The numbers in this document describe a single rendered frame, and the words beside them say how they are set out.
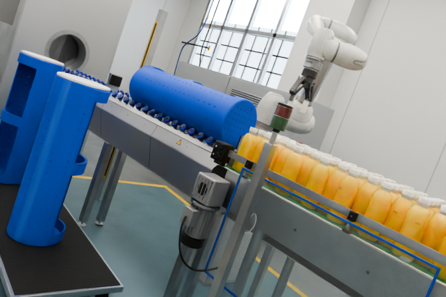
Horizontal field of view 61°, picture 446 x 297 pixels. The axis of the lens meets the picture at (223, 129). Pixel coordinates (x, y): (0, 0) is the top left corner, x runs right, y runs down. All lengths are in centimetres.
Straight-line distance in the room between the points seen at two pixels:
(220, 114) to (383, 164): 282
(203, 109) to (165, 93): 33
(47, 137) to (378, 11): 404
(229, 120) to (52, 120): 89
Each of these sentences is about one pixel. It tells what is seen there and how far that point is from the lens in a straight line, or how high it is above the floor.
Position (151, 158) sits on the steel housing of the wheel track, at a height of 70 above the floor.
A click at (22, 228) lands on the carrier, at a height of 23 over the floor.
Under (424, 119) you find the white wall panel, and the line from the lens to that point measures 441.
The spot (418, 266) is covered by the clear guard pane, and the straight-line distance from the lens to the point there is 137.
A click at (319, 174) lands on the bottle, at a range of 157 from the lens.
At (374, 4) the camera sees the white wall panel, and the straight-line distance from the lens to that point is 513.
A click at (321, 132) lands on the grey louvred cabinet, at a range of 389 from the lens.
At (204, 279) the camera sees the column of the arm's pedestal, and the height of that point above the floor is 4.
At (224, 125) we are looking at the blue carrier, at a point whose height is 107.
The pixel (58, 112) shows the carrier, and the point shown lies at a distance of 204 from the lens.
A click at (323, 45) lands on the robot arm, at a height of 160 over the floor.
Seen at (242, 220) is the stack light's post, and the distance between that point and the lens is 151.
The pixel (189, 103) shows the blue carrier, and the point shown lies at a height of 111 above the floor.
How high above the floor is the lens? 121
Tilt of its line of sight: 5 degrees down
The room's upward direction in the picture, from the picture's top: 20 degrees clockwise
